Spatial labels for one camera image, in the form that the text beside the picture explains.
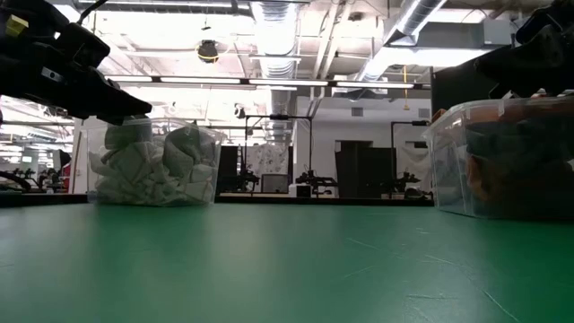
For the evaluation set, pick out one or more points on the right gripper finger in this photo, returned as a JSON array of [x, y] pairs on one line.
[[507, 72]]

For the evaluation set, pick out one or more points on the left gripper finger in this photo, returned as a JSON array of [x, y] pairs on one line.
[[121, 101], [112, 121]]

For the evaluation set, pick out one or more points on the white cotton towel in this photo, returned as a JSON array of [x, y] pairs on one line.
[[148, 184]]

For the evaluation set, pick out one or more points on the white red-checked towel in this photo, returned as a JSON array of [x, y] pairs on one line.
[[188, 150]]

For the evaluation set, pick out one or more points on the dark grey checked towel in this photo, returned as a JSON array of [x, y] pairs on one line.
[[529, 152]]

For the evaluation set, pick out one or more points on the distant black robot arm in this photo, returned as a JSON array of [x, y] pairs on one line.
[[316, 179], [244, 179], [403, 181]]

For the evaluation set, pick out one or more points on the black ceiling dome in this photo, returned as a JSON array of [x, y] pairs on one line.
[[208, 50]]

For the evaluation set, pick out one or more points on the short yellow hanging tag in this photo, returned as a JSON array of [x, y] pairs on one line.
[[406, 89]]

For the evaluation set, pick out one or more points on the clear plastic bin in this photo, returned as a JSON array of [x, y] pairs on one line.
[[448, 170], [216, 188]]

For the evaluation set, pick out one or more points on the black curved chair back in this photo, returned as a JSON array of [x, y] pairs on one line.
[[13, 179]]

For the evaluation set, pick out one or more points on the black upright screen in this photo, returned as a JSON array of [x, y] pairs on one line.
[[228, 166]]

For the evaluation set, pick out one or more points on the patterned white cloth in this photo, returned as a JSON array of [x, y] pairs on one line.
[[266, 157]]

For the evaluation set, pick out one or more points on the long ceiling light strip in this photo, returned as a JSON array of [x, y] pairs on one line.
[[287, 82]]

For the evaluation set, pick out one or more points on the small grey monitor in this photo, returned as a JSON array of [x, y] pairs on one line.
[[275, 183]]

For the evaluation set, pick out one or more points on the black cabinet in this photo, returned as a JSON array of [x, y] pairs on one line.
[[363, 170]]

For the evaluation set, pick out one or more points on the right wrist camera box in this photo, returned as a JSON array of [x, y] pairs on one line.
[[533, 27]]

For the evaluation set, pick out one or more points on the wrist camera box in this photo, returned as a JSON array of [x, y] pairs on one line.
[[83, 47], [533, 27]]

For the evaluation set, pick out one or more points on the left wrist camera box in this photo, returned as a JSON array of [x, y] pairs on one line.
[[83, 47]]

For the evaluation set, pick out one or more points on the grey rectangular air duct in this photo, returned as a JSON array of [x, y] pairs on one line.
[[457, 33]]

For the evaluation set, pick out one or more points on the large round air duct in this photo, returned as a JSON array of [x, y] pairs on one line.
[[403, 27]]

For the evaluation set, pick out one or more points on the black frame stand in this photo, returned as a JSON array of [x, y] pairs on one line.
[[406, 122], [278, 117]]

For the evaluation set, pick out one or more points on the small wall vent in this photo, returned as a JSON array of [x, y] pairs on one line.
[[357, 111]]

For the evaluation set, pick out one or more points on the silver ribbed air duct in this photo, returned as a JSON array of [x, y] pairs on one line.
[[275, 27]]

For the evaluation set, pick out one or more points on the black table edge frame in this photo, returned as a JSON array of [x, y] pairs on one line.
[[314, 200]]

